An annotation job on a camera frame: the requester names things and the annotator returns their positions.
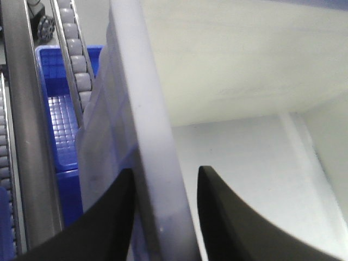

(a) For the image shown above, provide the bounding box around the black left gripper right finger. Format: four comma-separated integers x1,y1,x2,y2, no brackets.
197,166,337,260

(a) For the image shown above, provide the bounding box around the metal shelf divider rail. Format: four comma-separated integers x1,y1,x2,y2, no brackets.
1,1,64,250

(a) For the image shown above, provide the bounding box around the blue bin below shelf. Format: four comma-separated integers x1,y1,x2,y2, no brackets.
34,45,105,228

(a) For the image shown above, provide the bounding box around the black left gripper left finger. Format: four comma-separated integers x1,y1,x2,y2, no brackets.
17,169,136,260

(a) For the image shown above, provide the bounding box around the white translucent plastic bin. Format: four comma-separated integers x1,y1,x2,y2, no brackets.
76,1,347,260

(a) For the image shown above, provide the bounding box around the roller track beside bin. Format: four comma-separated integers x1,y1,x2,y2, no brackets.
50,0,95,127

